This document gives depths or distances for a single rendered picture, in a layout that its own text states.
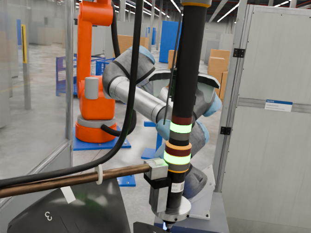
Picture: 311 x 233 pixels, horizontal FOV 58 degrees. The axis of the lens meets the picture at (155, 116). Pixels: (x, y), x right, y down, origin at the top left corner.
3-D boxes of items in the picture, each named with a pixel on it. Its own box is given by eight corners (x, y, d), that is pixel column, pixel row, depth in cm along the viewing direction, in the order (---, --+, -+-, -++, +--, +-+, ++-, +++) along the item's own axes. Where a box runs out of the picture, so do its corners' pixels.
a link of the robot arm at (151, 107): (84, 75, 110) (165, 128, 77) (106, 58, 113) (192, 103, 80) (98, 95, 118) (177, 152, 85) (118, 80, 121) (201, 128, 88)
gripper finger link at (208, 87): (226, 107, 61) (199, 98, 69) (230, 81, 59) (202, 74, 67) (215, 108, 60) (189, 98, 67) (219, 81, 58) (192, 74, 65)
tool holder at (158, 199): (152, 229, 44) (158, 174, 41) (134, 205, 50) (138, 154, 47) (198, 216, 48) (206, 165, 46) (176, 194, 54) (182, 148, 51)
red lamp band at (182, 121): (178, 125, 43) (179, 118, 42) (167, 119, 45) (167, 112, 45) (195, 124, 44) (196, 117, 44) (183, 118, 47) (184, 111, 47)
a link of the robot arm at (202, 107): (193, 125, 91) (172, 100, 90) (215, 104, 95) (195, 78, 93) (204, 125, 84) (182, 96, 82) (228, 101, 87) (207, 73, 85)
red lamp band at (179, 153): (173, 158, 44) (174, 151, 43) (159, 147, 47) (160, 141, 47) (195, 155, 46) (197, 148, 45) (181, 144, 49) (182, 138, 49)
